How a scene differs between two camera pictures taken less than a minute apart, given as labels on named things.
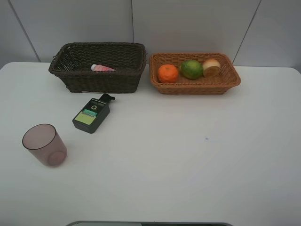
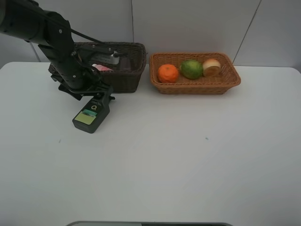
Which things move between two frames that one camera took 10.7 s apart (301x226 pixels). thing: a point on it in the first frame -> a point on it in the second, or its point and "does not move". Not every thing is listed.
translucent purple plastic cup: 43,141 -> 125,64
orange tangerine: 168,73 does not move
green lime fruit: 191,69 does not move
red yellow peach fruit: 211,67 does not move
